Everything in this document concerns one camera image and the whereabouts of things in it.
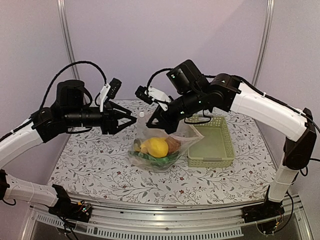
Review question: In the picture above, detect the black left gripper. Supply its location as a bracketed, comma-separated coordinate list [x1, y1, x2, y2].
[63, 100, 137, 134]

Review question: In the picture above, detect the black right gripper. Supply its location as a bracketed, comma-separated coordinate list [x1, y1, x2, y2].
[145, 87, 205, 135]

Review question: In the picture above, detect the brown toy potato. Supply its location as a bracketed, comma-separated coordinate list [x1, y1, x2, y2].
[165, 137, 181, 154]

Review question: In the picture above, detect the yellow toy lemon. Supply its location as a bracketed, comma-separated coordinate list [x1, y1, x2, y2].
[145, 137, 168, 158]

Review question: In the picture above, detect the clear pink zip top bag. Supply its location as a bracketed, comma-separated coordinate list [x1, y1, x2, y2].
[128, 111, 204, 172]

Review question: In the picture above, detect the orange yellow toy mango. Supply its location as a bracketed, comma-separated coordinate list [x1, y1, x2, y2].
[139, 142, 148, 154]

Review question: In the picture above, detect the green yellow toy avocado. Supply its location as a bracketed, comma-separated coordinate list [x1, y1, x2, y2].
[133, 138, 141, 152]

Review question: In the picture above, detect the green white toy bok choy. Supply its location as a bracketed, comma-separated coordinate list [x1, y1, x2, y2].
[128, 150, 180, 168]

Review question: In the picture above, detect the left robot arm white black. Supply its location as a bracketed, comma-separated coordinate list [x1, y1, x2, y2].
[0, 78, 137, 217]

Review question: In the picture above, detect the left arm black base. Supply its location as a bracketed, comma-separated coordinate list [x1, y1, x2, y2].
[48, 184, 93, 223]

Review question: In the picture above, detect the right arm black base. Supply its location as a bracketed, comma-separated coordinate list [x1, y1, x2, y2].
[241, 196, 285, 235]

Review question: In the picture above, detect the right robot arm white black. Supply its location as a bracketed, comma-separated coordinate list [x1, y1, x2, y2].
[145, 59, 317, 218]

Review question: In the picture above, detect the floral patterned table mat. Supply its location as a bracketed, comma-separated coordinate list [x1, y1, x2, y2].
[49, 109, 276, 205]

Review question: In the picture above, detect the beige perforated plastic basket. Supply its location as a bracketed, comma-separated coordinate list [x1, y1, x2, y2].
[187, 115, 235, 168]

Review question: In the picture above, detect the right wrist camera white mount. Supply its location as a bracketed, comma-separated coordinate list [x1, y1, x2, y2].
[135, 86, 173, 111]

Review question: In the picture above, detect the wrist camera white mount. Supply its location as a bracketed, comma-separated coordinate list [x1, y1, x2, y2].
[97, 78, 122, 113]
[135, 86, 173, 111]

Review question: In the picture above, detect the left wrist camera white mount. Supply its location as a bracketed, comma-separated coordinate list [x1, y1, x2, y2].
[97, 78, 122, 113]

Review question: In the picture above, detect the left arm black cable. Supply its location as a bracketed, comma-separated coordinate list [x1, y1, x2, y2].
[39, 61, 108, 111]

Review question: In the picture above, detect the front aluminium rail frame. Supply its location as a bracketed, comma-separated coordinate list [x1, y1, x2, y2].
[21, 194, 316, 240]

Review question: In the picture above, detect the left aluminium frame post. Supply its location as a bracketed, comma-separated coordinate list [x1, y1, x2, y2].
[56, 0, 75, 64]

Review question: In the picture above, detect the aluminium frame post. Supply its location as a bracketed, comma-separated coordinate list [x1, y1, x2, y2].
[56, 0, 75, 64]
[252, 0, 275, 87]

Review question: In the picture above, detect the right aluminium frame post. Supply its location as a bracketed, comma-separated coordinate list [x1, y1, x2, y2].
[252, 0, 275, 87]

